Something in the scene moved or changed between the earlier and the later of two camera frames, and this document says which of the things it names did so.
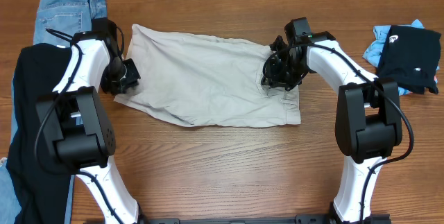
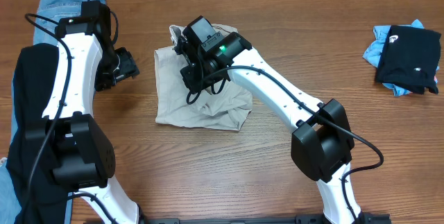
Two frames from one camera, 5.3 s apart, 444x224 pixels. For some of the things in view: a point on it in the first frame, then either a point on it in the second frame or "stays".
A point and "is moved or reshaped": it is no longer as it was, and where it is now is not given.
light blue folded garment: x=373 y=53 stays
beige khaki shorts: x=194 y=81 is moved or reshaped
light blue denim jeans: x=58 y=14 stays
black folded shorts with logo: x=411 y=57 stays
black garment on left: x=39 y=194 stays
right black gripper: x=274 y=79 to x=193 y=84
